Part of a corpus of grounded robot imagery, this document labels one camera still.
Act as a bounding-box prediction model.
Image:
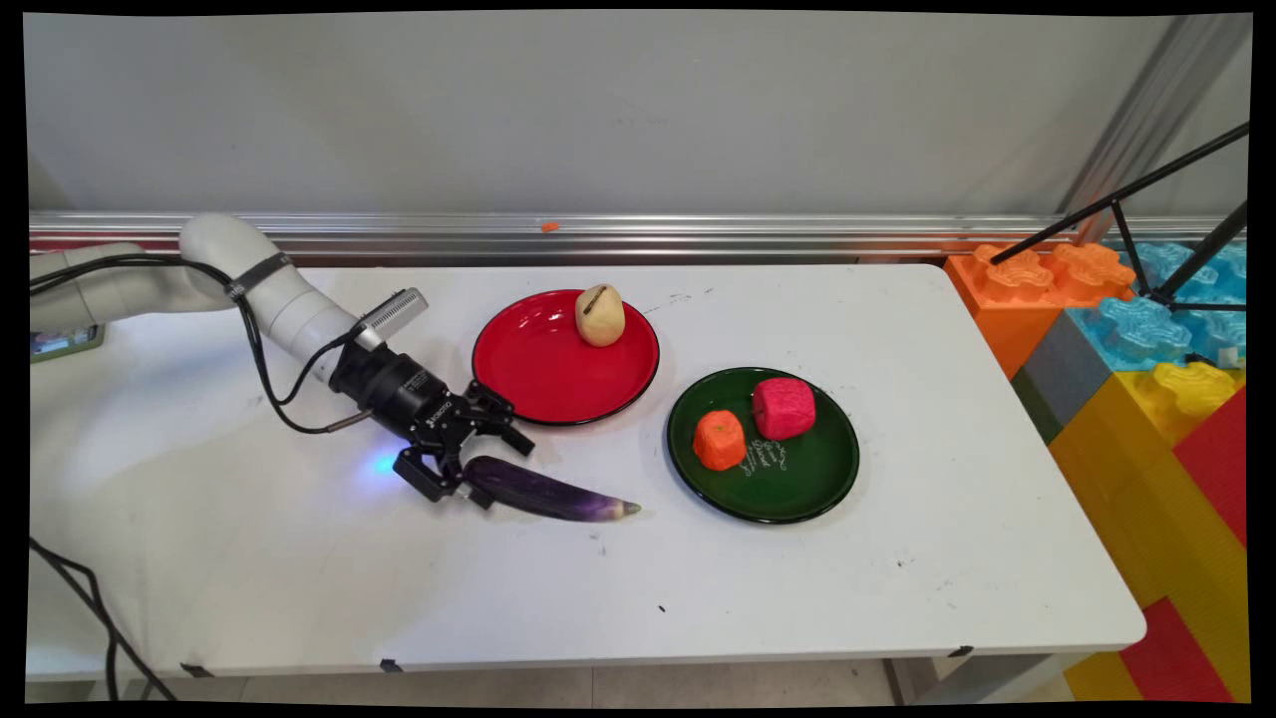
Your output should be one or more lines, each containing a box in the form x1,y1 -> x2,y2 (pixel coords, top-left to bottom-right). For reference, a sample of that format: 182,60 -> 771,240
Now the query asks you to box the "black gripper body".
328,341 -> 478,452

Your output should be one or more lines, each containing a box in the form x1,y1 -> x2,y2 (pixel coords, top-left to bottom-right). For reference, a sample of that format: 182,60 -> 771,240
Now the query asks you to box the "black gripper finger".
392,441 -> 496,511
461,380 -> 536,459

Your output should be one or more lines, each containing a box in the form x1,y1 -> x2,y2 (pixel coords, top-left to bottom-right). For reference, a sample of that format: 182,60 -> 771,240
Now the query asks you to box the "purple toy eggplant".
463,455 -> 643,525

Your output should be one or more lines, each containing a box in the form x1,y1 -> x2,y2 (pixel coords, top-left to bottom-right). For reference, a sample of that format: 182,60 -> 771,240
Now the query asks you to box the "red round plate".
472,289 -> 661,427

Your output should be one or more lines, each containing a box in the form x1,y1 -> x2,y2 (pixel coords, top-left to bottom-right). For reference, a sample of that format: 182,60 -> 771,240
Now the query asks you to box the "beige toy potato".
574,283 -> 627,348

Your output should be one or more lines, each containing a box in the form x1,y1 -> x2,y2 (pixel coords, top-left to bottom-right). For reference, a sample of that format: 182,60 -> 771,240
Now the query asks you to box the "orange toy fruit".
693,410 -> 748,473

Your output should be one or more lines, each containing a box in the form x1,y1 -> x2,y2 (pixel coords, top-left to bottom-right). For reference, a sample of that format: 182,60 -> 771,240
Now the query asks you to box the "pink-red toy fruit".
752,376 -> 817,442

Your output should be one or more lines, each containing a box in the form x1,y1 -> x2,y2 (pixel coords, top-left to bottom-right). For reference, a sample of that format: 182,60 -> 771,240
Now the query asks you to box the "dark green round plate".
666,367 -> 861,526

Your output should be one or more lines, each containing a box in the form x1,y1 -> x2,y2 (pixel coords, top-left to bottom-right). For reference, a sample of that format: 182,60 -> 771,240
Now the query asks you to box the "smartphone in green case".
30,324 -> 107,365

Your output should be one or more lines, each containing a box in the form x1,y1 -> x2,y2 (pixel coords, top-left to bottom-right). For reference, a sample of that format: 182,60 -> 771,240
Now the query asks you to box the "orange giant building block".
944,242 -> 1138,381

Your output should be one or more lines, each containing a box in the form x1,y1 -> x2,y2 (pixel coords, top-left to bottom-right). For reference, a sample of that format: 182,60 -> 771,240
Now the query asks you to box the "grey table leg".
882,653 -> 1084,705

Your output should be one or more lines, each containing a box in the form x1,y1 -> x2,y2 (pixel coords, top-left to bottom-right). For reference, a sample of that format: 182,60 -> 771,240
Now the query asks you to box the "grey giant building block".
1011,313 -> 1116,446

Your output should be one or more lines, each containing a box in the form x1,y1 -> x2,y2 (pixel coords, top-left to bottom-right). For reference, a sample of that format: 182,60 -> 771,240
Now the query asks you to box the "yellow giant building block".
1049,361 -> 1252,704

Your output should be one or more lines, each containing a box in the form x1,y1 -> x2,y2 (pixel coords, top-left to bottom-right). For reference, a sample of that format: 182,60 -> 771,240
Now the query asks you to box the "light blue giant building block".
1067,241 -> 1249,373

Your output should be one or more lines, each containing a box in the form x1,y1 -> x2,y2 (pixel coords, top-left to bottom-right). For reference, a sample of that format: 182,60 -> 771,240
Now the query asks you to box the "black tripod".
989,122 -> 1251,313

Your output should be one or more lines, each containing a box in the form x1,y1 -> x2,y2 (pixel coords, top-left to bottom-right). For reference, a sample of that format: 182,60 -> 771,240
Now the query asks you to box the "red giant building block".
1173,388 -> 1249,548

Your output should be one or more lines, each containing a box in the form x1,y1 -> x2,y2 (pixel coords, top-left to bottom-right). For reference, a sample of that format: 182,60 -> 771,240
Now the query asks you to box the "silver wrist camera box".
355,287 -> 431,352

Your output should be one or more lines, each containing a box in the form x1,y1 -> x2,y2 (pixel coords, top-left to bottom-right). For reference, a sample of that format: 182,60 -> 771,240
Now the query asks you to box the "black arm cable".
30,251 -> 382,437

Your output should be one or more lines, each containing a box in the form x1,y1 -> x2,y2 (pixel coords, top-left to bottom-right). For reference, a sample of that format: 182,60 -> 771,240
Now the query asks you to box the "horizontal aluminium rail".
28,210 -> 1247,264

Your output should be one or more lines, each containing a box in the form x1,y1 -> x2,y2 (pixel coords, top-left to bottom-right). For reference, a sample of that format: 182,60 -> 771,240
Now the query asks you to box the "black floor cable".
28,538 -> 180,703

